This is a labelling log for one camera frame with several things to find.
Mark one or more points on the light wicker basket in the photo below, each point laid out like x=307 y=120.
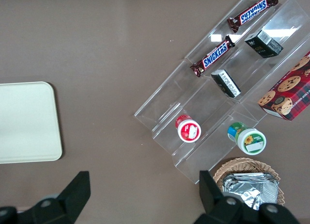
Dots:
x=242 y=164

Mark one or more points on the cream plastic tray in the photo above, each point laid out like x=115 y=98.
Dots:
x=26 y=122

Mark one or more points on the clear acrylic stepped stand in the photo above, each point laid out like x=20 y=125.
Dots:
x=184 y=93

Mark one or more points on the small dark green box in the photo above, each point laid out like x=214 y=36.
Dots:
x=226 y=84
x=264 y=43

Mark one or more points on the green lidded jar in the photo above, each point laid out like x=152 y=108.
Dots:
x=249 y=139

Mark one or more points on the red plaid cookie box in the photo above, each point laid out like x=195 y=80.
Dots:
x=288 y=90

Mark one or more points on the red lidded jar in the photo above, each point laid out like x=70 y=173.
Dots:
x=188 y=130

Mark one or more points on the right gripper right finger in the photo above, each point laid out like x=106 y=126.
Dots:
x=225 y=212

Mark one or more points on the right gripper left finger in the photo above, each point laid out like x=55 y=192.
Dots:
x=63 y=207

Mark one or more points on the aluminium foil tray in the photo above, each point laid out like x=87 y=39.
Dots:
x=252 y=190

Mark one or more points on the Snickers chocolate bar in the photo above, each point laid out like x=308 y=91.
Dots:
x=213 y=56
x=253 y=11

